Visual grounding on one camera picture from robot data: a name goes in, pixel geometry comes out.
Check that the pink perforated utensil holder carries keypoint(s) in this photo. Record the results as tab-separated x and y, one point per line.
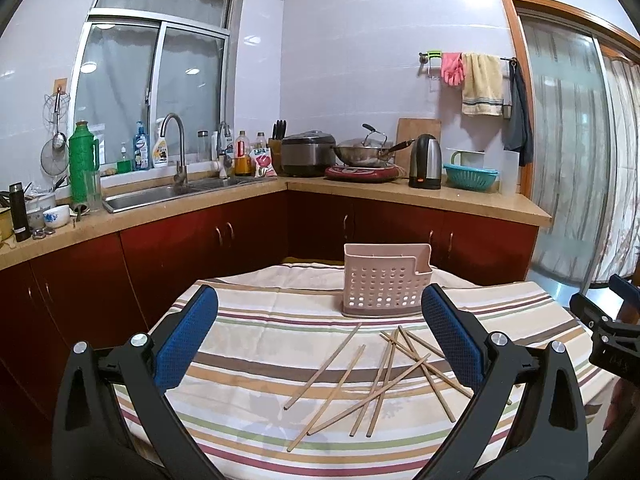
380	285

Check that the beige kitchen countertop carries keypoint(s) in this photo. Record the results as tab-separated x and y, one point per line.
450	200

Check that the blue dish soap bottle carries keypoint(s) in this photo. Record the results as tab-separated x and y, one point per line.
141	152

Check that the small steel water tap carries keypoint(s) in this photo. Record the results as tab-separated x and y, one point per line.
222	167

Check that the knife block with knives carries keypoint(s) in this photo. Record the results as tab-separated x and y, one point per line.
276	142

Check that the small seasoning bottle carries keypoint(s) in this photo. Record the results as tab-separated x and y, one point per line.
260	141

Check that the glass jar with black lid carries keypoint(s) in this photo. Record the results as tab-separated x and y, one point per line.
202	147

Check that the pink rubber gloves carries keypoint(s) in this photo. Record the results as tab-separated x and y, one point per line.
452	70

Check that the yellow towel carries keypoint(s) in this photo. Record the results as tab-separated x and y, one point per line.
481	85

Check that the striped tablecloth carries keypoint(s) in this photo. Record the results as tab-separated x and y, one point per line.
280	340

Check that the wooden cutting board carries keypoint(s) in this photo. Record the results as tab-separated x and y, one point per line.
415	130

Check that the glass tumbler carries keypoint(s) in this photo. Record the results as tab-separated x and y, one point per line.
94	195

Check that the white plastic container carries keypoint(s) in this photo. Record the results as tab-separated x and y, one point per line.
510	175

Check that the steel kitchen sink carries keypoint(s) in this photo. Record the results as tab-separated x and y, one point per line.
150	200

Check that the small green soap bottle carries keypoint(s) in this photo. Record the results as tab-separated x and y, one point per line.
124	165

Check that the black flask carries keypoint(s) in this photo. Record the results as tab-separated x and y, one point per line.
20	215

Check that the steel sink faucet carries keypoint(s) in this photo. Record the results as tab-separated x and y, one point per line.
181	170

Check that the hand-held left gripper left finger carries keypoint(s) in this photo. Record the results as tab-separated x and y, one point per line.
185	340

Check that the red and white packet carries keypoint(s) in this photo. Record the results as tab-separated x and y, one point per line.
265	162

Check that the wooden chopstick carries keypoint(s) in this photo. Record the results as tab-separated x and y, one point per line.
376	410
447	378
442	400
326	398
323	366
362	410
340	413
427	345

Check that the person's right hand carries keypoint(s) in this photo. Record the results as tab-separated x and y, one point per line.
612	405

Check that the red induction cooker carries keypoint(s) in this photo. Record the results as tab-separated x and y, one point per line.
360	173

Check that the white bowl with blue print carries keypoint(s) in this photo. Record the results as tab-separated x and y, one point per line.
56	217

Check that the grey rice cooker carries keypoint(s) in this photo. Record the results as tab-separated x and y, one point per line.
307	155

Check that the aluminium sliding window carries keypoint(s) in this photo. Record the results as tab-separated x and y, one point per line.
115	85

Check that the hanging mesh strainer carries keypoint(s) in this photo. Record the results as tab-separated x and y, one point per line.
52	160

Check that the steel wok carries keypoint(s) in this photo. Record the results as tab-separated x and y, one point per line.
360	155

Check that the teal plastic colander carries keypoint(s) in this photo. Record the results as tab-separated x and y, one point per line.
470	177

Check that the wall towel rail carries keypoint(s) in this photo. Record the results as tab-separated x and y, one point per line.
425	57

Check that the steel electric kettle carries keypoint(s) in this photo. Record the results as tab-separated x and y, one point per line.
426	160

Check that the red kitchen base cabinet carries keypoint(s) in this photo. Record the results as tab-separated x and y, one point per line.
165	260

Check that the white spray cleaner bottle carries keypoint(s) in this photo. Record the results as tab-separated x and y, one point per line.
161	150

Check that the amber cooking oil bottle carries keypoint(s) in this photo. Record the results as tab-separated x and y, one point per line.
242	160

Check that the dark blue hanging cloth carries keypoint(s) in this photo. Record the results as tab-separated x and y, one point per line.
517	125

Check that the glass door with wooden frame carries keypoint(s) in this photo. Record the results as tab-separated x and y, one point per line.
565	160

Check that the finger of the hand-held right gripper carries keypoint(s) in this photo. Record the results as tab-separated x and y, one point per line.
587	310
625	290

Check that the green thermos bottle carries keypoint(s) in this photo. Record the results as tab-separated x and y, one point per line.
82	160

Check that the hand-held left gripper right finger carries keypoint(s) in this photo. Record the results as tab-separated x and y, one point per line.
452	340

